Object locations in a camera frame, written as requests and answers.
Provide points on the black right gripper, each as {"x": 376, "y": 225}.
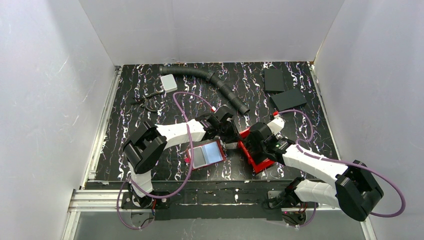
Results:
{"x": 249, "y": 145}

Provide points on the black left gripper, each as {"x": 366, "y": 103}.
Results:
{"x": 228, "y": 131}

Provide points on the red plastic tray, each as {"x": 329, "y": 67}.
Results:
{"x": 252, "y": 144}

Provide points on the red card holder wallet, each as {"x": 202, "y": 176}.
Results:
{"x": 212, "y": 150}

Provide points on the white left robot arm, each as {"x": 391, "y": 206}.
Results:
{"x": 144, "y": 147}

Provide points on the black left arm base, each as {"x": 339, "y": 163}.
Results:
{"x": 131, "y": 201}

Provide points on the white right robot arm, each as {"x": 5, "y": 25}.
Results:
{"x": 350, "y": 188}

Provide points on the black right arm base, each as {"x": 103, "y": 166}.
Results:
{"x": 295, "y": 213}

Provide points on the black flat pad lower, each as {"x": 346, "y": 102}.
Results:
{"x": 287, "y": 100}

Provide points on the black flat pad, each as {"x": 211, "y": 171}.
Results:
{"x": 287, "y": 100}
{"x": 273, "y": 81}

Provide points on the small grey box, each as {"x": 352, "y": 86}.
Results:
{"x": 168, "y": 82}

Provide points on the black flat pad upper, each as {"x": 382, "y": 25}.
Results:
{"x": 273, "y": 81}

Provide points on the black pliers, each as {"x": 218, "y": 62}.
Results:
{"x": 142, "y": 101}

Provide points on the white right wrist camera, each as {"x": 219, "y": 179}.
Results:
{"x": 276, "y": 124}

